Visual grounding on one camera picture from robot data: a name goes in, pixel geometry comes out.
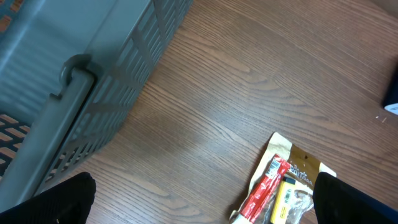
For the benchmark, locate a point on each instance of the brown snack pouch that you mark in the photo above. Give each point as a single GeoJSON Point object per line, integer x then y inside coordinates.
{"type": "Point", "coordinates": [304, 169]}

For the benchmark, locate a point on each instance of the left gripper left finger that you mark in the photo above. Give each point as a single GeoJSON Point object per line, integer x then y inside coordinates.
{"type": "Point", "coordinates": [68, 202]}

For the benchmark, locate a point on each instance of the grey plastic mesh basket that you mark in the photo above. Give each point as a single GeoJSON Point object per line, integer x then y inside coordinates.
{"type": "Point", "coordinates": [71, 70]}

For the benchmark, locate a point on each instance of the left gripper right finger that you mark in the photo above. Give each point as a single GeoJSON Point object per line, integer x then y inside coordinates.
{"type": "Point", "coordinates": [337, 202]}

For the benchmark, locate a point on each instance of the white barcode scanner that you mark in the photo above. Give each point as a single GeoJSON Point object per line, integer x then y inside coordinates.
{"type": "Point", "coordinates": [390, 101]}

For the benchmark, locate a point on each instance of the yellow black item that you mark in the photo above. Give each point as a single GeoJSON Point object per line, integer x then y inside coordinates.
{"type": "Point", "coordinates": [282, 204]}

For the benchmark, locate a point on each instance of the red item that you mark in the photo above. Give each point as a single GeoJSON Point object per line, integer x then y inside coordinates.
{"type": "Point", "coordinates": [264, 189]}

